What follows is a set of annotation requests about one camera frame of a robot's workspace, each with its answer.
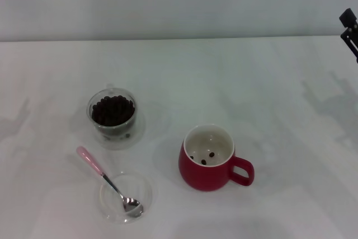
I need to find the double-walled glass cup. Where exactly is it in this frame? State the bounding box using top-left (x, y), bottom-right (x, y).
top-left (86, 83), bottom-right (147, 150)

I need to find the clear glass saucer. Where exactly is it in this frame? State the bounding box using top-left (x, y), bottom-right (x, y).
top-left (99, 171), bottom-right (154, 224)

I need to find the pink-handled metal spoon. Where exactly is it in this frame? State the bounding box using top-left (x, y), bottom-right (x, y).
top-left (76, 146), bottom-right (144, 218)

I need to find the coffee bean pile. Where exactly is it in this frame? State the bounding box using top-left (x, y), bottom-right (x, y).
top-left (91, 95), bottom-right (134, 128)

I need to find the red mug white inside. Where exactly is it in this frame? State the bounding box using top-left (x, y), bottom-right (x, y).
top-left (178, 123), bottom-right (255, 192)

